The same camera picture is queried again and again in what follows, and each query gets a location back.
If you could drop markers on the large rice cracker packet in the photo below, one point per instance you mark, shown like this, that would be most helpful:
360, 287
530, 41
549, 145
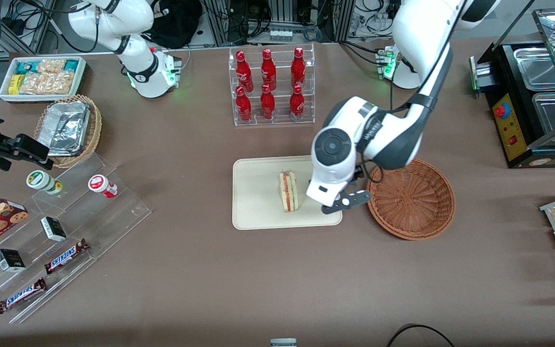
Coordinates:
46, 83

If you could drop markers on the yellow snack packet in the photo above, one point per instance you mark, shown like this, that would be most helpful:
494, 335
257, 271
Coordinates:
15, 84

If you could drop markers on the clear acrylic stepped stand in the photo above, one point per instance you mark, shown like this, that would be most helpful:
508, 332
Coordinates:
113, 217

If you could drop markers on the teal snack packet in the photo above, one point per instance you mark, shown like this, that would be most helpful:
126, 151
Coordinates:
71, 65
25, 67

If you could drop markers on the red-lid small bottle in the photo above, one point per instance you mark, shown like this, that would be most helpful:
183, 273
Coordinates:
100, 185

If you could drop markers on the white snack box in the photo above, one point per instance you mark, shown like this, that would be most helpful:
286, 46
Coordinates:
81, 77

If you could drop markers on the grey power strip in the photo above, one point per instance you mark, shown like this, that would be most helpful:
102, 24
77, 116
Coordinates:
281, 34

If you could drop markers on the triangular sandwich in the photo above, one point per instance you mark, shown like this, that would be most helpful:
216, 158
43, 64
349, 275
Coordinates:
288, 193

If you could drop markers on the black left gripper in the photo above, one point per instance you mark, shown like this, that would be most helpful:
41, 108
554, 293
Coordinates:
358, 174

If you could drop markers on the green-lid small bottle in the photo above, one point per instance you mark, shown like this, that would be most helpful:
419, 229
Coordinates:
41, 180

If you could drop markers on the cream rectangular tray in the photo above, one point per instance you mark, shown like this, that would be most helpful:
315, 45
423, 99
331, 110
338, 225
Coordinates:
258, 193

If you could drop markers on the red cola bottle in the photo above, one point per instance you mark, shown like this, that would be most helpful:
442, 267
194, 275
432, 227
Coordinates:
267, 106
244, 107
298, 68
244, 72
297, 105
268, 71

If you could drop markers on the red emergency button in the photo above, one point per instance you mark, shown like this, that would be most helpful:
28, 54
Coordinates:
501, 111

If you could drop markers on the clear acrylic bottle rack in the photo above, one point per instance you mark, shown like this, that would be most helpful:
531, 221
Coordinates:
282, 118

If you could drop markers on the small black box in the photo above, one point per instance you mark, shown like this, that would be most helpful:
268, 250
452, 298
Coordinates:
10, 260
53, 229

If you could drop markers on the black bag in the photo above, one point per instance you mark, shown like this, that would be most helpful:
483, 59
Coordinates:
174, 21

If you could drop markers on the aluminium foil tray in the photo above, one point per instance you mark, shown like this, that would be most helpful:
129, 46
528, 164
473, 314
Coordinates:
63, 127

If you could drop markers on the small grey device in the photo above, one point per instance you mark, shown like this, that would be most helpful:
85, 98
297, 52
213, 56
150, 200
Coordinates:
283, 342

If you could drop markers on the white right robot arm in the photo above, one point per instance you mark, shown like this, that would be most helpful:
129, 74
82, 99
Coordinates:
113, 19

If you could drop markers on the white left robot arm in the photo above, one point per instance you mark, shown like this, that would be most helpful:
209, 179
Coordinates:
417, 33

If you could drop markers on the brown round wicker basket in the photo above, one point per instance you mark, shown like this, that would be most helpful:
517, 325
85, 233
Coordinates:
412, 207

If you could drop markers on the black hot food machine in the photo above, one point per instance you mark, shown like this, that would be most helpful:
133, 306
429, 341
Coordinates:
523, 120

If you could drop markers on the light wicker basket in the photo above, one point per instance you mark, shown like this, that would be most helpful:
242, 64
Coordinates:
95, 130

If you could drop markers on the Snickers bar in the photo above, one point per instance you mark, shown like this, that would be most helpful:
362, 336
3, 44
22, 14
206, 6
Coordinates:
65, 256
21, 295

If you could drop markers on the small rice cracker packet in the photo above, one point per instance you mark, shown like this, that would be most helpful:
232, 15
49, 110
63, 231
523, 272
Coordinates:
51, 65

